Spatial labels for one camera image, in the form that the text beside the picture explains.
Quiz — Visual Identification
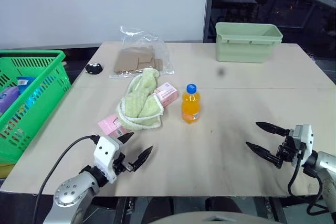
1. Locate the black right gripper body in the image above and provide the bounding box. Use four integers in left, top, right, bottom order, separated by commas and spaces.
275, 129, 300, 169

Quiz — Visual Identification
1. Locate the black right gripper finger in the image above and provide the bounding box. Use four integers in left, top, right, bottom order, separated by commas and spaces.
245, 141, 284, 169
256, 121, 291, 138

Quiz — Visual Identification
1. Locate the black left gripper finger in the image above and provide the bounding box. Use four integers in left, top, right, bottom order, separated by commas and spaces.
128, 145, 154, 174
117, 132, 135, 146

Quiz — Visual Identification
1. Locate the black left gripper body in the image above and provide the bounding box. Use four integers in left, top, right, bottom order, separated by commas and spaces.
111, 152, 134, 177

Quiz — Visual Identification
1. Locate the green plastic shopping basket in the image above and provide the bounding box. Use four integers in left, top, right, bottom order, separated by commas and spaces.
0, 50, 72, 164

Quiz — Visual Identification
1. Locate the light green towel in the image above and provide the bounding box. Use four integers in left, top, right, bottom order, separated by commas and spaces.
117, 68, 165, 132

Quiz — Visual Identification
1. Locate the long pink carton box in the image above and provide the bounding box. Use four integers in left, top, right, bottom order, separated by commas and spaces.
97, 82, 180, 138

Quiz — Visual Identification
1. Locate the orange juice bottle blue cap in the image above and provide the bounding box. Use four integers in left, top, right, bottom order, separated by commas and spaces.
181, 83, 202, 125

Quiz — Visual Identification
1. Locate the black round dotted object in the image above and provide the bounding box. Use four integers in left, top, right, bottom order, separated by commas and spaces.
85, 62, 103, 76

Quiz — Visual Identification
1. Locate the large brown cardboard sheet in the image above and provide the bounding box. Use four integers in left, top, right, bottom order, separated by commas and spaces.
113, 46, 156, 73

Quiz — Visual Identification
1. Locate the light green plastic bin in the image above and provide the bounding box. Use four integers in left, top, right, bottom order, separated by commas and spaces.
215, 22, 284, 64

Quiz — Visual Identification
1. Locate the grey rounded robot torso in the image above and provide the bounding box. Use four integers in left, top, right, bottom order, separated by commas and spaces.
148, 212, 271, 224

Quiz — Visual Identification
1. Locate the clear plastic bag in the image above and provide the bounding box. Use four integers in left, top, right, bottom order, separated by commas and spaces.
109, 25, 176, 79

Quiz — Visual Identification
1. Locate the colourful snack packet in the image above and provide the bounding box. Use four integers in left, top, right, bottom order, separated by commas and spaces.
0, 77, 57, 141

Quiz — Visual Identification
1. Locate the yellow box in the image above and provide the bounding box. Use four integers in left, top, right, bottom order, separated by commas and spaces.
0, 163, 17, 179

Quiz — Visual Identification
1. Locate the blue packet with label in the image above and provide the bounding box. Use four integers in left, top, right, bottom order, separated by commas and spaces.
16, 76, 36, 95

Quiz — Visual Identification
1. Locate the white partition board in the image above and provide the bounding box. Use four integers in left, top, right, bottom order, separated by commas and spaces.
0, 0, 216, 49

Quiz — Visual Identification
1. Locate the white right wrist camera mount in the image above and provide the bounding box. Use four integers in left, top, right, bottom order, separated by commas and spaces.
290, 123, 314, 167

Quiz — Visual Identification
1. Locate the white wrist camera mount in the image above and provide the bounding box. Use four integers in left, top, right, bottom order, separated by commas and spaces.
290, 123, 314, 167
93, 135, 125, 183

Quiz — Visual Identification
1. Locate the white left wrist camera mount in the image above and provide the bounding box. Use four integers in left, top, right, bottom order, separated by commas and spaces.
93, 135, 125, 183

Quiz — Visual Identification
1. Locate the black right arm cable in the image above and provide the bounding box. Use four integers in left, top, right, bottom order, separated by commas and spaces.
287, 142, 327, 217

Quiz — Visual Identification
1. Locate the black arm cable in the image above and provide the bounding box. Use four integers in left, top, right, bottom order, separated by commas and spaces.
31, 134, 99, 224
287, 142, 327, 217

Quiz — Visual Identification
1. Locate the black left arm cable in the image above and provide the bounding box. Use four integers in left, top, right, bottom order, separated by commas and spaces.
31, 134, 99, 224

